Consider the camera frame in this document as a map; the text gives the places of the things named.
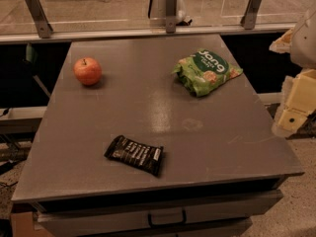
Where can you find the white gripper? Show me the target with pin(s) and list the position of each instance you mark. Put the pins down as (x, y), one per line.
(304, 41)

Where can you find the metal bracket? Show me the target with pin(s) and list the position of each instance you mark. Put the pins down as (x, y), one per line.
(248, 22)
(170, 7)
(42, 24)

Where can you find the left metal bracket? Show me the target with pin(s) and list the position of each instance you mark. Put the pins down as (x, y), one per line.
(42, 24)

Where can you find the metal railing bar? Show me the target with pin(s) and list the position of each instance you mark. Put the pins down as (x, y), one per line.
(146, 33)

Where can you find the middle metal bracket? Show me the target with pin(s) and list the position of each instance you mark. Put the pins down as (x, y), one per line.
(170, 7)

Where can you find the grey drawer with black handle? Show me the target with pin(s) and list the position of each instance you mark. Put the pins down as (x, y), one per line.
(215, 216)

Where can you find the black rxbar chocolate bar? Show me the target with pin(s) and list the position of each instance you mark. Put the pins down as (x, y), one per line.
(135, 154)

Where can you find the red apple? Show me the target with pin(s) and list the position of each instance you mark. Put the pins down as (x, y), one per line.
(88, 71)

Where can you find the green rice chip bag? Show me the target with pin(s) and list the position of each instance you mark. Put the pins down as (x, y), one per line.
(204, 71)

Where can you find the right metal bracket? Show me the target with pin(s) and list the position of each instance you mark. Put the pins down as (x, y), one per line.
(248, 22)

